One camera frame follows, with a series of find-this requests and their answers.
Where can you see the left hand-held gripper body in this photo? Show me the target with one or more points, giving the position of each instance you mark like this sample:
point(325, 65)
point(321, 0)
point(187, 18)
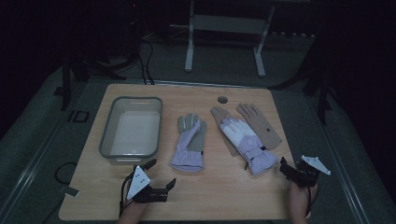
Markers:
point(138, 183)

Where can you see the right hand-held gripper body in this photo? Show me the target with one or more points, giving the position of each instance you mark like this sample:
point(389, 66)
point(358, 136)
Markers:
point(306, 175)

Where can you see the clear plastic bin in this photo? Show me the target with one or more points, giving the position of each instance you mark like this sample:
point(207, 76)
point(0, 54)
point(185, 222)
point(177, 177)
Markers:
point(132, 130)

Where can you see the beige glove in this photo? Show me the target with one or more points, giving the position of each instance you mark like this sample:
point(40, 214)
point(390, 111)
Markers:
point(263, 127)

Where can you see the purple and grey glove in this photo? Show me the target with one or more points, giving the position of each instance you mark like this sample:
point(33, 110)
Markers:
point(190, 146)

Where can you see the purple and white glove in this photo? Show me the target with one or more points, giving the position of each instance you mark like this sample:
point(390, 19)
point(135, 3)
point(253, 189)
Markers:
point(246, 140)

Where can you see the grey cloth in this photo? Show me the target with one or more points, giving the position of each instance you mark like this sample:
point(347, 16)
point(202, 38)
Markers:
point(219, 115)

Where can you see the person's right hand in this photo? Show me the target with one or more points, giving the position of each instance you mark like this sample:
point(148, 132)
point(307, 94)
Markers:
point(299, 200)

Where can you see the person's left hand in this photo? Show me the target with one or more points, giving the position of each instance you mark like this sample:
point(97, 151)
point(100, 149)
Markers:
point(132, 213)

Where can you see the grey tape strip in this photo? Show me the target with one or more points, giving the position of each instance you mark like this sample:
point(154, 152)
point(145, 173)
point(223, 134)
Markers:
point(69, 190)

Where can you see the black metal stand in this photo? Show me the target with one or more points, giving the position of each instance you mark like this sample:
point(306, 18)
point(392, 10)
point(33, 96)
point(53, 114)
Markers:
point(66, 84)
point(323, 93)

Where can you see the white metal desk frame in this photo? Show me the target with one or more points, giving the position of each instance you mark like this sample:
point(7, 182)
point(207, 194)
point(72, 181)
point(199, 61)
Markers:
point(227, 24)

